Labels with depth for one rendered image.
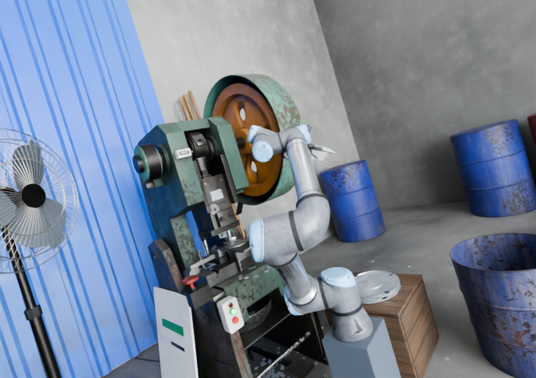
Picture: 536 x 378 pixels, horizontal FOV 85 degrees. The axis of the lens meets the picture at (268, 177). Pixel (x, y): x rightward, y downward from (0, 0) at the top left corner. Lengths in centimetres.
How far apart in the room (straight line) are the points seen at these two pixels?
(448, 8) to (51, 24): 397
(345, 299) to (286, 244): 44
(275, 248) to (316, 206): 16
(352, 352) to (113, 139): 233
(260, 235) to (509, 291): 106
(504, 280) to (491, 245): 40
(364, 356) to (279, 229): 60
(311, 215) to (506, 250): 128
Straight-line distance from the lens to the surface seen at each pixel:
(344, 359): 127
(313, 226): 79
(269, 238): 80
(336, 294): 116
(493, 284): 154
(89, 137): 276
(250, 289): 157
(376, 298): 161
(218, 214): 159
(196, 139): 165
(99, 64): 298
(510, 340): 167
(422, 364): 176
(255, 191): 189
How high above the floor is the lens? 113
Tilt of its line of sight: 2 degrees down
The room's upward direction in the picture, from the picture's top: 17 degrees counter-clockwise
